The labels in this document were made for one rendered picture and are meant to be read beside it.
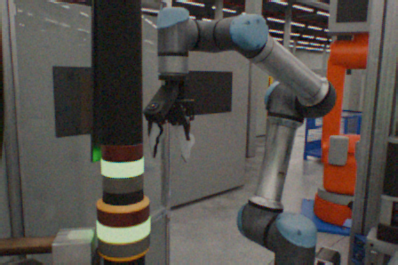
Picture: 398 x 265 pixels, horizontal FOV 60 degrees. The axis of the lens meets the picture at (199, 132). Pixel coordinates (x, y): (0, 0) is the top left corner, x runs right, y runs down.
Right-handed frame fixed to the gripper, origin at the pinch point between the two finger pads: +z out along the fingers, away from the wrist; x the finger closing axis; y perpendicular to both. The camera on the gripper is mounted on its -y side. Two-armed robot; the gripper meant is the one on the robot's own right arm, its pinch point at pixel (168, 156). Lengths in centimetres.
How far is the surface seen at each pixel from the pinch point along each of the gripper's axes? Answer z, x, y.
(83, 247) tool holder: -7, -23, -54
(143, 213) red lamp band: -9, -27, -51
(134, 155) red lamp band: -14, -27, -51
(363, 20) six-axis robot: -79, -37, 340
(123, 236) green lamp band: -8, -26, -52
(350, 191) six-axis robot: 105, -39, 334
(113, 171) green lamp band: -13, -25, -52
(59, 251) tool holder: -6, -22, -55
